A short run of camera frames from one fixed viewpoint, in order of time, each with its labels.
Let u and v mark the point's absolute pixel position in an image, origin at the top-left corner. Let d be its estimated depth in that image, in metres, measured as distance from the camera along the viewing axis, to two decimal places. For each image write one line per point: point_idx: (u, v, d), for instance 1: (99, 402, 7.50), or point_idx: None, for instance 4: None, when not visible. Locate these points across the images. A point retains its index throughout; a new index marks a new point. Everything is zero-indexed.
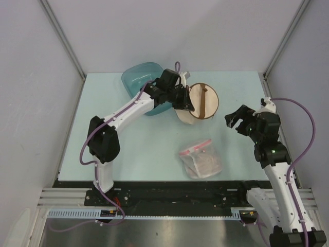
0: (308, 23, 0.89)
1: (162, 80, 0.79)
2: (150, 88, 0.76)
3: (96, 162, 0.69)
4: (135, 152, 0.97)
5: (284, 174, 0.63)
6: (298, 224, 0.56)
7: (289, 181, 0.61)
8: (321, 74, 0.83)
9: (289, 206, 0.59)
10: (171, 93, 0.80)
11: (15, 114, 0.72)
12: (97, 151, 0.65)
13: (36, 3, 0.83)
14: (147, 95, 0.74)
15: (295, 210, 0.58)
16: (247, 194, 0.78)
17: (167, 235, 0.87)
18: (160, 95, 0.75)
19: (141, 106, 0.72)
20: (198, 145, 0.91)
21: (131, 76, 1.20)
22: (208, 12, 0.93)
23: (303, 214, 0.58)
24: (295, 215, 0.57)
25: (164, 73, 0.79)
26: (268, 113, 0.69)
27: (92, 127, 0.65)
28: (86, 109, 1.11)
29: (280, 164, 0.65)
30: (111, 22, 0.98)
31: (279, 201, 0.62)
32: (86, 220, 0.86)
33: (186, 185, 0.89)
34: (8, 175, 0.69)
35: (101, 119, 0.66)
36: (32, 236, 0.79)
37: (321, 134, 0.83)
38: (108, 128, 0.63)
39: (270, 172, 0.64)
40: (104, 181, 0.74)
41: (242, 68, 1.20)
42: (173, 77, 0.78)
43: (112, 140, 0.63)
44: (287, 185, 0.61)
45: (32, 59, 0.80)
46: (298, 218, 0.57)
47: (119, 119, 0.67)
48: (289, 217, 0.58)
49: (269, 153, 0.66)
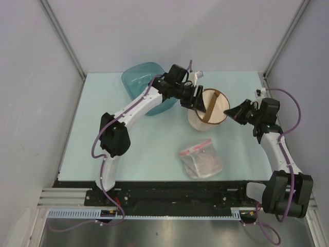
0: (307, 23, 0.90)
1: (170, 74, 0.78)
2: (158, 83, 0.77)
3: (105, 156, 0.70)
4: (135, 152, 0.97)
5: (276, 138, 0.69)
6: (287, 168, 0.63)
7: (279, 140, 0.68)
8: (321, 74, 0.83)
9: (278, 157, 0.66)
10: (178, 88, 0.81)
11: (15, 115, 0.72)
12: (109, 145, 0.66)
13: (36, 3, 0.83)
14: (155, 91, 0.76)
15: (284, 159, 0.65)
16: (247, 188, 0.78)
17: (167, 235, 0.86)
18: (168, 89, 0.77)
19: (150, 101, 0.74)
20: (198, 145, 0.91)
21: (130, 76, 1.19)
22: (208, 12, 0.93)
23: (291, 162, 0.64)
24: (284, 161, 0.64)
25: (172, 68, 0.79)
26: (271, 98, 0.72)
27: (103, 124, 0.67)
28: (86, 109, 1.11)
29: (273, 132, 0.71)
30: (111, 22, 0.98)
31: (271, 158, 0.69)
32: (86, 220, 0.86)
33: (186, 185, 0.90)
34: (8, 175, 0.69)
35: (111, 115, 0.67)
36: (32, 236, 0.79)
37: (321, 134, 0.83)
38: (118, 124, 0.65)
39: (264, 138, 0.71)
40: (108, 178, 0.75)
41: (243, 68, 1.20)
42: (181, 72, 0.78)
43: (123, 135, 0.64)
44: (278, 144, 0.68)
45: (31, 59, 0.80)
46: (286, 163, 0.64)
47: (128, 115, 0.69)
48: (278, 164, 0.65)
49: (263, 127, 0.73)
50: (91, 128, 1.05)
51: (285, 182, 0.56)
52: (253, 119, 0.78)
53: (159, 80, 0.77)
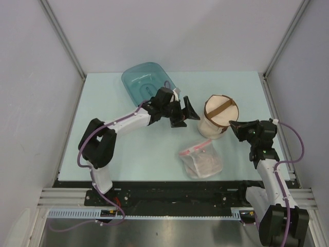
0: (308, 22, 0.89)
1: (157, 99, 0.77)
2: (147, 106, 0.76)
3: (90, 167, 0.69)
4: (136, 152, 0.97)
5: (272, 166, 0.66)
6: (282, 201, 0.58)
7: (276, 169, 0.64)
8: (321, 74, 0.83)
9: (274, 188, 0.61)
10: (166, 110, 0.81)
11: (15, 114, 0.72)
12: (91, 157, 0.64)
13: (35, 3, 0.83)
14: (144, 111, 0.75)
15: (279, 190, 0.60)
16: (246, 191, 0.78)
17: (167, 235, 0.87)
18: (155, 115, 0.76)
19: (139, 119, 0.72)
20: (198, 145, 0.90)
21: (131, 76, 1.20)
22: (208, 12, 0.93)
23: (287, 195, 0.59)
24: (280, 194, 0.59)
25: (159, 92, 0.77)
26: (269, 122, 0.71)
27: (90, 130, 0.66)
28: (86, 109, 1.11)
29: (269, 159, 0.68)
30: (111, 22, 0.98)
31: (267, 188, 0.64)
32: (87, 220, 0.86)
33: (186, 185, 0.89)
34: (8, 175, 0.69)
35: (100, 122, 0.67)
36: (32, 236, 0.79)
37: (321, 134, 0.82)
38: (107, 131, 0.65)
39: (260, 164, 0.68)
40: (102, 182, 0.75)
41: (243, 68, 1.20)
42: (167, 98, 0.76)
43: (110, 143, 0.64)
44: (275, 173, 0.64)
45: (32, 59, 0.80)
46: (282, 196, 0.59)
47: (119, 124, 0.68)
48: (274, 197, 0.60)
49: (260, 152, 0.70)
50: None
51: (281, 218, 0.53)
52: (253, 136, 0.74)
53: (148, 105, 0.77)
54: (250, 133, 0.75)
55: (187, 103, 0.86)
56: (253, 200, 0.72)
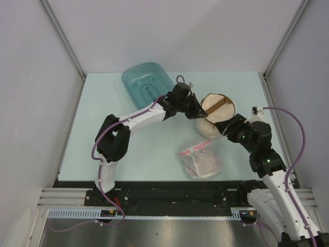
0: (308, 23, 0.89)
1: (173, 94, 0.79)
2: (163, 101, 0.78)
3: (102, 160, 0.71)
4: (137, 153, 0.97)
5: (282, 182, 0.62)
6: (305, 231, 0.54)
7: (288, 188, 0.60)
8: (321, 74, 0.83)
9: (292, 214, 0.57)
10: (182, 106, 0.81)
11: (16, 114, 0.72)
12: (106, 150, 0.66)
13: (36, 3, 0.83)
14: (160, 106, 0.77)
15: (299, 217, 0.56)
16: (248, 196, 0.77)
17: (167, 235, 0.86)
18: (170, 110, 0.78)
19: (154, 115, 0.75)
20: (198, 145, 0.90)
21: (131, 76, 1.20)
22: (208, 12, 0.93)
23: (308, 221, 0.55)
24: (300, 221, 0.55)
25: (176, 88, 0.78)
26: (260, 123, 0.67)
27: (105, 125, 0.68)
28: (86, 109, 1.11)
29: (276, 173, 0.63)
30: (111, 22, 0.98)
31: (282, 210, 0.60)
32: (86, 220, 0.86)
33: (186, 185, 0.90)
34: (8, 175, 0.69)
35: (116, 117, 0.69)
36: (32, 236, 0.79)
37: (322, 134, 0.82)
38: (122, 127, 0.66)
39: (268, 180, 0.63)
40: (106, 180, 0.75)
41: (243, 68, 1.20)
42: (184, 92, 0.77)
43: (124, 139, 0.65)
44: (287, 192, 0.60)
45: (32, 59, 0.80)
46: (303, 225, 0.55)
47: (133, 121, 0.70)
48: (295, 225, 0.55)
49: (264, 163, 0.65)
50: (91, 128, 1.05)
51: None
52: (244, 140, 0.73)
53: (164, 100, 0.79)
54: (242, 137, 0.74)
55: (195, 102, 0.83)
56: (260, 209, 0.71)
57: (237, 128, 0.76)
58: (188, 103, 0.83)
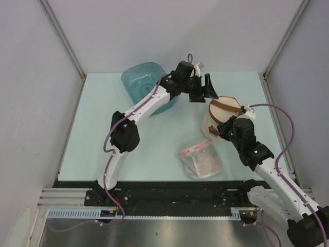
0: (308, 22, 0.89)
1: (177, 72, 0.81)
2: (166, 82, 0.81)
3: (114, 152, 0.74)
4: (136, 153, 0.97)
5: (274, 168, 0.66)
6: (306, 208, 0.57)
7: (280, 172, 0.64)
8: (322, 73, 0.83)
9: (290, 195, 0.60)
10: (186, 85, 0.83)
11: (15, 115, 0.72)
12: (119, 142, 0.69)
13: (35, 3, 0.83)
14: (164, 90, 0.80)
15: (296, 196, 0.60)
16: (248, 195, 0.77)
17: (167, 235, 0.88)
18: (176, 88, 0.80)
19: (158, 100, 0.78)
20: (198, 145, 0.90)
21: (131, 76, 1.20)
22: (208, 12, 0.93)
23: (305, 198, 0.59)
24: (299, 200, 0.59)
25: (179, 66, 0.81)
26: (242, 119, 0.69)
27: (113, 122, 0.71)
28: (86, 109, 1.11)
29: (266, 160, 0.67)
30: (111, 22, 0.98)
31: (280, 195, 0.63)
32: (86, 220, 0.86)
33: (186, 185, 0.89)
34: (8, 174, 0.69)
35: (121, 113, 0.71)
36: (32, 236, 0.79)
37: (322, 133, 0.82)
38: (128, 122, 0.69)
39: (260, 170, 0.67)
40: (111, 176, 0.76)
41: (242, 68, 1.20)
42: (188, 70, 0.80)
43: (133, 132, 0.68)
44: (280, 176, 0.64)
45: (31, 59, 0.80)
46: (302, 203, 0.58)
47: (138, 113, 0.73)
48: (295, 205, 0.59)
49: (253, 155, 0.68)
50: (91, 128, 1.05)
51: (313, 227, 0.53)
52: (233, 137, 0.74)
53: (167, 79, 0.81)
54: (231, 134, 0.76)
55: (207, 82, 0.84)
56: (261, 204, 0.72)
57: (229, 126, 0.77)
58: (193, 84, 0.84)
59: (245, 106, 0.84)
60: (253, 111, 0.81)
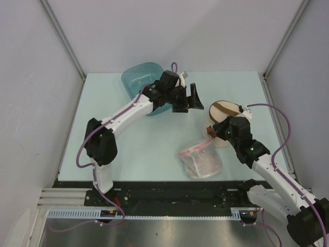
0: (308, 22, 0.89)
1: (161, 82, 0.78)
2: (149, 91, 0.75)
3: (94, 164, 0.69)
4: (136, 154, 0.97)
5: (270, 163, 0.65)
6: (303, 201, 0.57)
7: (276, 167, 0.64)
8: (321, 73, 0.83)
9: (287, 190, 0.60)
10: (170, 95, 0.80)
11: (15, 115, 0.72)
12: (95, 154, 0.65)
13: (35, 3, 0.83)
14: (146, 98, 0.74)
15: (293, 190, 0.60)
16: (248, 195, 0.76)
17: (167, 235, 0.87)
18: (159, 98, 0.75)
19: (140, 108, 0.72)
20: (198, 145, 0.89)
21: (130, 76, 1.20)
22: (208, 12, 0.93)
23: (302, 191, 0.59)
24: (296, 193, 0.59)
25: (164, 75, 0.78)
26: (238, 118, 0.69)
27: (89, 130, 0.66)
28: (85, 109, 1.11)
29: (262, 157, 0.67)
30: (111, 22, 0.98)
31: (278, 190, 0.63)
32: (86, 220, 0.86)
33: (186, 185, 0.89)
34: (8, 174, 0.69)
35: (98, 121, 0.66)
36: (32, 236, 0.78)
37: (322, 133, 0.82)
38: (105, 131, 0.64)
39: (257, 166, 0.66)
40: (103, 182, 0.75)
41: (242, 68, 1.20)
42: (172, 79, 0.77)
43: (109, 142, 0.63)
44: (276, 171, 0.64)
45: (31, 59, 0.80)
46: (299, 196, 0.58)
47: (116, 121, 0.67)
48: (293, 199, 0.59)
49: (249, 152, 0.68)
50: None
51: (311, 219, 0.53)
52: (230, 135, 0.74)
53: (150, 89, 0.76)
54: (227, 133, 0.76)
55: (193, 91, 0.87)
56: (262, 203, 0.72)
57: (225, 125, 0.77)
58: (177, 94, 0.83)
59: (243, 106, 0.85)
60: (249, 111, 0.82)
